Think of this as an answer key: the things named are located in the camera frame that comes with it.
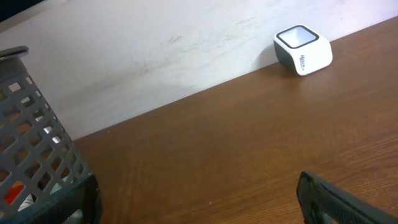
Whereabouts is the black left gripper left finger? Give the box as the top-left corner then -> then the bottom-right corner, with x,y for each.
0,173 -> 103,224

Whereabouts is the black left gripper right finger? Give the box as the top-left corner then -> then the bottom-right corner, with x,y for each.
296,171 -> 397,224

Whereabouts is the grey plastic mesh basket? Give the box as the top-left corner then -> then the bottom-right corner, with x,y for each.
1,46 -> 93,223

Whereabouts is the white barcode scanner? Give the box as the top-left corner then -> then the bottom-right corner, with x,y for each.
273,24 -> 333,76

